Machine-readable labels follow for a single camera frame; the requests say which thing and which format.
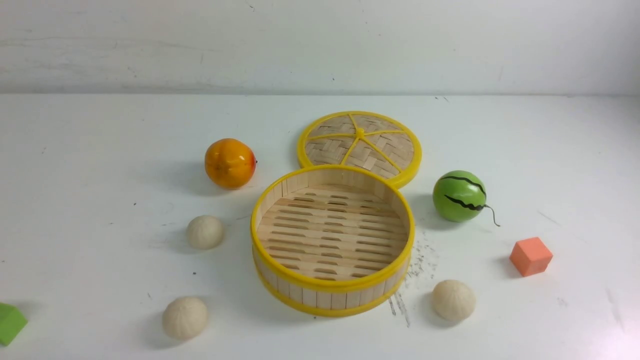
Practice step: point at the cream bun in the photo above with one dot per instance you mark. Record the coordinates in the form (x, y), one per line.
(185, 318)
(453, 300)
(205, 232)

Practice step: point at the yellow rimmed woven steamer lid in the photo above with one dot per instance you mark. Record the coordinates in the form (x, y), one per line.
(367, 140)

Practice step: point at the yellow rimmed bamboo steamer tray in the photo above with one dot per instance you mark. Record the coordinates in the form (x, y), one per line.
(332, 240)

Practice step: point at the orange toy fruit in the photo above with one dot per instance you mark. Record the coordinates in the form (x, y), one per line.
(230, 163)

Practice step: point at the green toy watermelon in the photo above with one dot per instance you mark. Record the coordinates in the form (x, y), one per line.
(459, 196)

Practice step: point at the orange foam cube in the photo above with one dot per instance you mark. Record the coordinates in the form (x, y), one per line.
(530, 256)

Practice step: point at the green foam cube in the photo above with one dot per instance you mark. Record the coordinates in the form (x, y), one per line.
(12, 322)

